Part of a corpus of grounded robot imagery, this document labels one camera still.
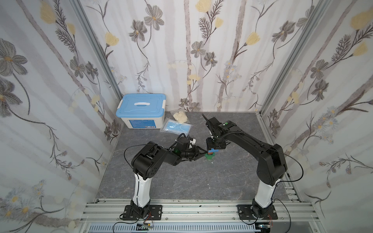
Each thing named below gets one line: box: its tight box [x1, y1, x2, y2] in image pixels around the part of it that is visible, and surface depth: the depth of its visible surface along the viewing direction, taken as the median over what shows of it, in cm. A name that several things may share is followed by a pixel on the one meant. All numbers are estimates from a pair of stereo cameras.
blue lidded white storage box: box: [115, 93, 167, 130], surface depth 104 cm
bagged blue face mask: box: [159, 117, 194, 135], surface depth 113 cm
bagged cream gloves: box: [170, 110, 190, 124], surface depth 117 cm
